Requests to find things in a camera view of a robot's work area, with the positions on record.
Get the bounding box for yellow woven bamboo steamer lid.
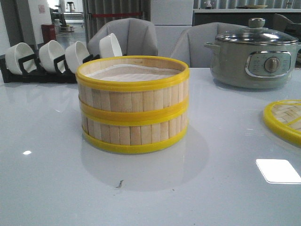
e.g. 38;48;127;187
263;99;301;146

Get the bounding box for bamboo steamer basket yellow rims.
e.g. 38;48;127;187
81;112;188;154

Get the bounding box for grey upholstered chair left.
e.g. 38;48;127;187
87;18;158;56

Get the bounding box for grey upholstered chair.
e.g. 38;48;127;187
170;22;244;68
87;18;158;56

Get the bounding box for white ceramic bowl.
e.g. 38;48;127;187
5;42;34;75
99;33;122;58
39;40;65;73
65;41;90;73

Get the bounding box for grey upholstered chair right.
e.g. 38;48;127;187
170;22;244;68

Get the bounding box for white refrigerator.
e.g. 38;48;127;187
150;0;194;57

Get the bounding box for green electric cooking pot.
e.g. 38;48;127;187
204;41;301;89

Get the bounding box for black dish rack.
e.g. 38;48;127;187
0;53;101;83

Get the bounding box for red box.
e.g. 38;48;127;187
41;24;56;44

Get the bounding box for dark cabinet counter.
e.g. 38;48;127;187
192;8;301;28

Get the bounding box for glass pot lid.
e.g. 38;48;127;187
215;18;298;45

